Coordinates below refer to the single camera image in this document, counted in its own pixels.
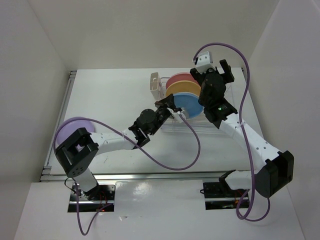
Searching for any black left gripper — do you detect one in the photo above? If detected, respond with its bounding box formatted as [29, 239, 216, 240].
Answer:
[148, 93, 176, 136]

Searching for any yellow plastic plate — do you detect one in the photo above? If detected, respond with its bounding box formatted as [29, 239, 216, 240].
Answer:
[165, 80, 201, 97]

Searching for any blue plastic plate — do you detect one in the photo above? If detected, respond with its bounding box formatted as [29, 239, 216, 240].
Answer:
[173, 92, 204, 119]

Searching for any pink plastic plate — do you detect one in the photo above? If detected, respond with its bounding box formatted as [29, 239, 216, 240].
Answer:
[166, 72, 194, 87]

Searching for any purple plastic plate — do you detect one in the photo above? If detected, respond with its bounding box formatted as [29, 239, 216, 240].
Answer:
[54, 117, 95, 146]

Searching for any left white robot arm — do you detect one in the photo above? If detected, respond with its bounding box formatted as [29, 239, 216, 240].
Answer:
[53, 94, 178, 200]

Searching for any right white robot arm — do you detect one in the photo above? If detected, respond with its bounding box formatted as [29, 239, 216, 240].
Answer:
[190, 59, 294, 198]

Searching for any cream cutlery holder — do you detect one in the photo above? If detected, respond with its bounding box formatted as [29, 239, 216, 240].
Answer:
[149, 72, 161, 101]

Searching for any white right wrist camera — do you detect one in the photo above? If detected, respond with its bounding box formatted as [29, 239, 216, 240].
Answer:
[194, 51, 213, 74]

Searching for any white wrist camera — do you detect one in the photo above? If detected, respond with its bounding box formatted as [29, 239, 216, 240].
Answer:
[194, 51, 213, 74]
[167, 108, 187, 123]

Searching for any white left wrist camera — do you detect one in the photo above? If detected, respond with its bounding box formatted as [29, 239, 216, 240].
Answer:
[167, 108, 187, 123]

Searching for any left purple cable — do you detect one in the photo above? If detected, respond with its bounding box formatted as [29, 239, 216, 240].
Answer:
[54, 115, 201, 236]

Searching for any purple cable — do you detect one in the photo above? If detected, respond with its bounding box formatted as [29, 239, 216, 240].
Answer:
[193, 42, 271, 223]
[54, 115, 201, 236]

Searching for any clear wire dish rack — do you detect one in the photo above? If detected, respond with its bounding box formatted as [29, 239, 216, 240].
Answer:
[159, 77, 218, 135]

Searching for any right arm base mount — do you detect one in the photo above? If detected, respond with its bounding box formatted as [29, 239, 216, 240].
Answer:
[199, 182, 246, 210]

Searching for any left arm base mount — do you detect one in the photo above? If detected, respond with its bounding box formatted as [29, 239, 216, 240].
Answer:
[64, 178, 116, 213]

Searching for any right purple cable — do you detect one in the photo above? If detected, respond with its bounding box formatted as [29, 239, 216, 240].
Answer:
[193, 42, 271, 223]

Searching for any aluminium frame rail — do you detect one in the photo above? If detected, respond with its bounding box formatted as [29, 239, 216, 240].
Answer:
[39, 70, 253, 182]

